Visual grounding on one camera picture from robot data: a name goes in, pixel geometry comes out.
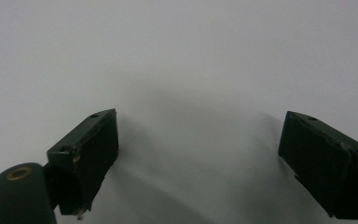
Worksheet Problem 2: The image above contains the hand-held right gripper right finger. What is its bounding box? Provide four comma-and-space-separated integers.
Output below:
277, 110, 358, 220

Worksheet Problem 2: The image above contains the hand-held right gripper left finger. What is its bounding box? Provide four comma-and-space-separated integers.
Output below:
46, 107, 120, 220

